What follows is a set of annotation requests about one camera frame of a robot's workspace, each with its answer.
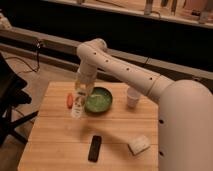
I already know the white sponge block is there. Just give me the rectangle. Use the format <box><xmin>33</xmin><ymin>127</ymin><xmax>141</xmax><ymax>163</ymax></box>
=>
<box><xmin>128</xmin><ymin>135</ymin><xmax>150</xmax><ymax>155</ymax></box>

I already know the black office chair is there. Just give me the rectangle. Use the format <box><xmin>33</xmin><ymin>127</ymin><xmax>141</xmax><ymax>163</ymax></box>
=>
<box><xmin>0</xmin><ymin>53</ymin><xmax>38</xmax><ymax>146</ymax></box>

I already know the clear labelled plastic bottle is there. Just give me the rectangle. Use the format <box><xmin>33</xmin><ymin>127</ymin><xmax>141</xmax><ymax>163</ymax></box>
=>
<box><xmin>71</xmin><ymin>88</ymin><xmax>86</xmax><ymax>118</ymax></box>

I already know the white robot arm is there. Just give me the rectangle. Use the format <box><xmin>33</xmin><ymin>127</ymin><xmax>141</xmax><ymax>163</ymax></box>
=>
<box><xmin>77</xmin><ymin>39</ymin><xmax>213</xmax><ymax>171</ymax></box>

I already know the orange carrot toy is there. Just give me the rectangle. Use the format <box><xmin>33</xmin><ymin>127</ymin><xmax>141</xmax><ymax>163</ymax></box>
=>
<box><xmin>67</xmin><ymin>93</ymin><xmax>73</xmax><ymax>109</ymax></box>

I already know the white paper cup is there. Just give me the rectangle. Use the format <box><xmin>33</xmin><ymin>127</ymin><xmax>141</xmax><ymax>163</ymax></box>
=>
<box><xmin>127</xmin><ymin>87</ymin><xmax>141</xmax><ymax>108</ymax></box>

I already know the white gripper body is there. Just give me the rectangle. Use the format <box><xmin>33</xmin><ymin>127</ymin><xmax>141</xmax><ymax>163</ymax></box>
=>
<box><xmin>75</xmin><ymin>69</ymin><xmax>96</xmax><ymax>92</ymax></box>

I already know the black remote control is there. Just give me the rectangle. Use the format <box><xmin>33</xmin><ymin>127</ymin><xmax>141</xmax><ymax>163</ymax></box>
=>
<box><xmin>88</xmin><ymin>135</ymin><xmax>102</xmax><ymax>162</ymax></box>

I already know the black cable on floor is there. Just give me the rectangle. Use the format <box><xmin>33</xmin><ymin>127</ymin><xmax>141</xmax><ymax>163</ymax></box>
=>
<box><xmin>3</xmin><ymin>39</ymin><xmax>45</xmax><ymax>75</ymax></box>

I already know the green ceramic bowl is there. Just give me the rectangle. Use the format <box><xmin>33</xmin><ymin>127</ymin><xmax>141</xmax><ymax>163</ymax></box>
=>
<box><xmin>85</xmin><ymin>87</ymin><xmax>113</xmax><ymax>113</ymax></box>

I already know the long grey metal rail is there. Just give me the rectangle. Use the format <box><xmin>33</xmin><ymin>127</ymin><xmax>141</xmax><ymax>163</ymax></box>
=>
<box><xmin>0</xmin><ymin>27</ymin><xmax>213</xmax><ymax>112</ymax></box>

